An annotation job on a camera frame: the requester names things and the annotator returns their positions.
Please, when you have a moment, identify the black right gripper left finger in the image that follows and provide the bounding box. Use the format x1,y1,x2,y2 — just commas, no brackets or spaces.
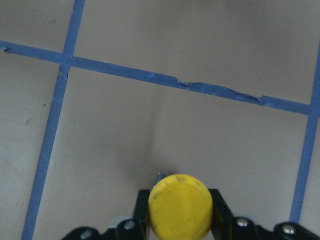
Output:
132,189,150,240

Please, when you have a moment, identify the yellow push button switch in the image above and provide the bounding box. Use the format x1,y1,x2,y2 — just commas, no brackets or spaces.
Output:
148,174,214,240

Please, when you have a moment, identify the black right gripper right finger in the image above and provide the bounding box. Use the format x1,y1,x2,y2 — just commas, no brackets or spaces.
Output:
208,188,234,240

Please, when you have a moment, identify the brown paper table cover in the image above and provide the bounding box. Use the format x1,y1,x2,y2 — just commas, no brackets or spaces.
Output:
0,0,320,240

